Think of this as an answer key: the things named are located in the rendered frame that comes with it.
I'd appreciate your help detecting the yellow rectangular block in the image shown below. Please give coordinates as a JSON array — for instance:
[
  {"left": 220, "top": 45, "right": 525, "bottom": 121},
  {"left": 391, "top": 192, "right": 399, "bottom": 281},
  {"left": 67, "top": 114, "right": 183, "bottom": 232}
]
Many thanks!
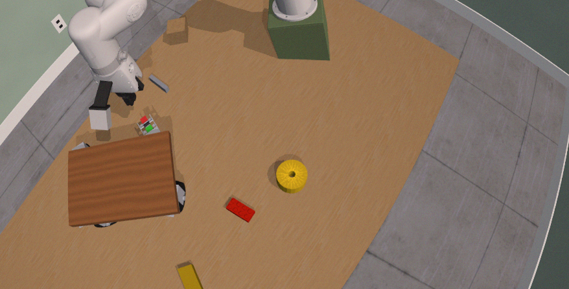
[{"left": 178, "top": 264, "right": 203, "bottom": 289}]

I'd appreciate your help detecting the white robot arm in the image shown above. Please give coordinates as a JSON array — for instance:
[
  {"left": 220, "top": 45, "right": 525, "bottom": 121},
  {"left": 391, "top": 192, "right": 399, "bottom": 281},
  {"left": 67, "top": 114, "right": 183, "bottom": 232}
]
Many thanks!
[{"left": 68, "top": 0, "right": 318, "bottom": 130}]

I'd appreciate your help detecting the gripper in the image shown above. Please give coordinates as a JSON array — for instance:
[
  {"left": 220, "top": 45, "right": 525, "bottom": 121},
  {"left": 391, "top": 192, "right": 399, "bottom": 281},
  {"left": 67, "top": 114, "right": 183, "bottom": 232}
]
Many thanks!
[{"left": 90, "top": 54, "right": 145, "bottom": 106}]

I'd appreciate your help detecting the grey rectangular bar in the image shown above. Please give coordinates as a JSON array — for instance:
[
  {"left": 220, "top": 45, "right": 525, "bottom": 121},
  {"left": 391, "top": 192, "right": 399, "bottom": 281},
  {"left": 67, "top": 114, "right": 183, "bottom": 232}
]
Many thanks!
[{"left": 149, "top": 75, "right": 170, "bottom": 93}]

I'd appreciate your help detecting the red toy building brick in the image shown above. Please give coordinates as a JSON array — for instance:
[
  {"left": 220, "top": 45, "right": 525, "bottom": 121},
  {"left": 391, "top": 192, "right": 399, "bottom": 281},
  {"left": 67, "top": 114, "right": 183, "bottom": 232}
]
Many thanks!
[{"left": 226, "top": 198, "right": 255, "bottom": 223}]

